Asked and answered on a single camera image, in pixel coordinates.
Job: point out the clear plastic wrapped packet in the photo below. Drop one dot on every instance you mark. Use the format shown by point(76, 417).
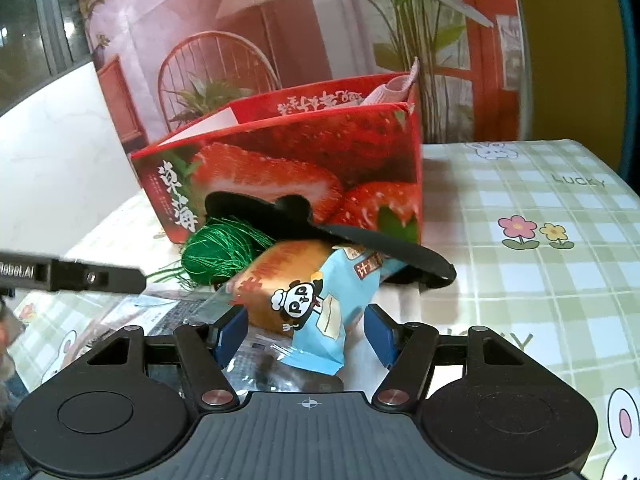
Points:
point(190, 315)

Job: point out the blue packaged bread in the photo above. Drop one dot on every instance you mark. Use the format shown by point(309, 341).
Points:
point(320, 310)

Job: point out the teal curtain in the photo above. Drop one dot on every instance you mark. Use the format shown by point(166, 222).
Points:
point(631, 85)

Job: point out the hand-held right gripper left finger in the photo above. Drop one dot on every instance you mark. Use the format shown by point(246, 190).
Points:
point(232, 332)

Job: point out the green checked rabbit print tablecloth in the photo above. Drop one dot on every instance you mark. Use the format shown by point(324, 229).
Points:
point(525, 285)

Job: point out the green yarn bundle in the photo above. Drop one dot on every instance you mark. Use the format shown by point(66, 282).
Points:
point(215, 255)

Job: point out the red strawberry print cardboard box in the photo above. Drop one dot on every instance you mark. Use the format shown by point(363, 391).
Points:
point(300, 160)

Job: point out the black eye mask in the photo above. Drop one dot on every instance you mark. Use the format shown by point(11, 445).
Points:
point(375, 245)

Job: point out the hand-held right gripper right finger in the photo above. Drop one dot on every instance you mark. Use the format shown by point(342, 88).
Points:
point(377, 335)

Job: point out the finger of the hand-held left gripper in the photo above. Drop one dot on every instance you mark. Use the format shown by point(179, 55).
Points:
point(105, 277)

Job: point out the dark framed window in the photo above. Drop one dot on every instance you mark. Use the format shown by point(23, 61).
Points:
point(30, 20)

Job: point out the printed room scene wall backdrop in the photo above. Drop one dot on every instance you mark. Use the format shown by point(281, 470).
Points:
point(310, 35)

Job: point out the pink packet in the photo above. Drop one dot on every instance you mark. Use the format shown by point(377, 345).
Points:
point(392, 91)

